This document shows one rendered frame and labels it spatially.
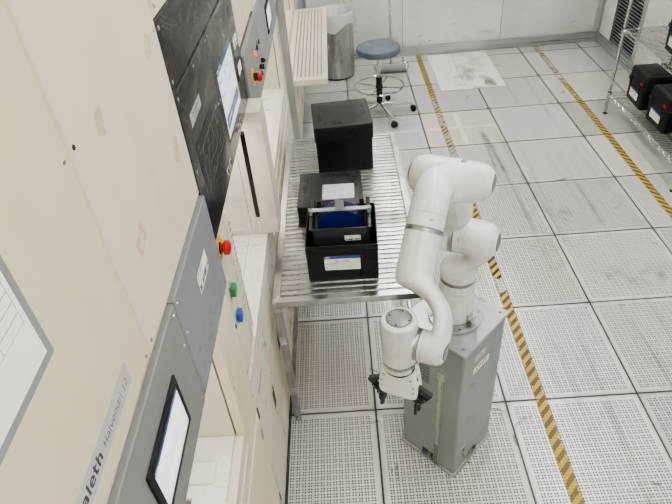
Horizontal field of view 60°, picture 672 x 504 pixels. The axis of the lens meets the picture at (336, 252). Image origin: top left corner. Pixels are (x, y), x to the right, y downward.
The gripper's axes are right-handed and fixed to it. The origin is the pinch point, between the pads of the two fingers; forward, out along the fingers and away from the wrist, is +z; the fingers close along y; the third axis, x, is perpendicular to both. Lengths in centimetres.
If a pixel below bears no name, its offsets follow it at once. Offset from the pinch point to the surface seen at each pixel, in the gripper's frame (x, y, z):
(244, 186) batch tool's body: -67, 86, -9
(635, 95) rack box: -379, -57, 75
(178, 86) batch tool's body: -5, 51, -79
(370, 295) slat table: -60, 32, 25
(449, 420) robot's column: -44, -4, 65
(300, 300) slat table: -48, 56, 25
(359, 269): -67, 39, 20
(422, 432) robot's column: -48, 7, 85
